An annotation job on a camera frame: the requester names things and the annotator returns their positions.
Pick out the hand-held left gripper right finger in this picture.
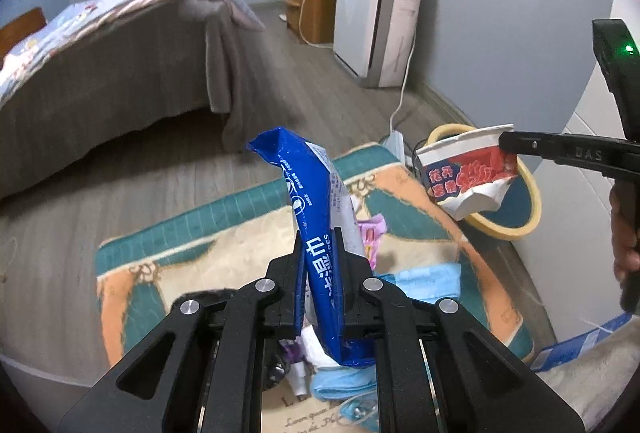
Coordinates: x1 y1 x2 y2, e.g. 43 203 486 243
331 227 587 433

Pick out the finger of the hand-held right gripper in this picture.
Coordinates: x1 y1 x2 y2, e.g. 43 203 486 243
498 131 640 176

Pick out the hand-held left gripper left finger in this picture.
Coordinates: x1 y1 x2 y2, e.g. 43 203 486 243
57 228 308 433

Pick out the yellow woven basket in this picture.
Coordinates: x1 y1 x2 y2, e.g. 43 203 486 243
425 124 542 241

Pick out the red and white paper cup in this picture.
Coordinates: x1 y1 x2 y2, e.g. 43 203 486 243
416 124 521 220

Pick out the blue snack packet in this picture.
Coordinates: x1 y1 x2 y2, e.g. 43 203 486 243
248 128 376 368

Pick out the person's right hand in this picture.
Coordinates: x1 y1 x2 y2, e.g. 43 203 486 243
610 178 640 285

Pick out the pink wrapper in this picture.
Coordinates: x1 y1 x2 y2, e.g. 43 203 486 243
356 213 389 272

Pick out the patterned teal and orange rug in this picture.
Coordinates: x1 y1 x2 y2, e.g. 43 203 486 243
95 143 538 433

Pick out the clear plastic bag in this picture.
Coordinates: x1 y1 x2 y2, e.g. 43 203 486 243
339 395 382 426

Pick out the white power strip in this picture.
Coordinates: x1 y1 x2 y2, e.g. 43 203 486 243
382 130 406 164

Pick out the blue cardboard box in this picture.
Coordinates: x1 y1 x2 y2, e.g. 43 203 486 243
530 313 634 372

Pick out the white air purifier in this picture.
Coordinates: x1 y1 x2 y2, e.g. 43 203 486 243
332 0 425 88

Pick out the grey-brown bed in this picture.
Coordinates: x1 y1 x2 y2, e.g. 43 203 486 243
0 0 267 201

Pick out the wooden cabinet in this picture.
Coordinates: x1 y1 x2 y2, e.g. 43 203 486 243
285 0 342 45

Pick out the printed light blue quilt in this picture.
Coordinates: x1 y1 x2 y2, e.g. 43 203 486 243
0 0 267 110

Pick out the wooden headboard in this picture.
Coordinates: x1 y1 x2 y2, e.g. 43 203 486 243
0 8 48 60

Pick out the black cable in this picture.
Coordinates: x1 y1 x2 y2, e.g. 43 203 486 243
406 139 427 176

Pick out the thick white power cable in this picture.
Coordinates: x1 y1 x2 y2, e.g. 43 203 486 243
389 32 419 134

